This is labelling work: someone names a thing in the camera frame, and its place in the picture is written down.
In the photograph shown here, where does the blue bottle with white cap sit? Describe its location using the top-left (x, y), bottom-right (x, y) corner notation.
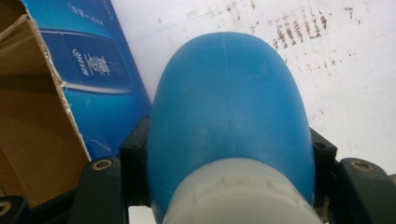
top-left (147, 31), bottom-right (325, 224)

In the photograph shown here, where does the blue cardboard box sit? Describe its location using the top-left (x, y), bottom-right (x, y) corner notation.
top-left (0, 0), bottom-right (154, 209)

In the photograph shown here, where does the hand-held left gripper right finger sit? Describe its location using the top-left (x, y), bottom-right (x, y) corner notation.
top-left (309, 127), bottom-right (338, 213)

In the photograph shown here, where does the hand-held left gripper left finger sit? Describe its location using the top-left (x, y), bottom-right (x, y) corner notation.
top-left (119, 116), bottom-right (151, 208)

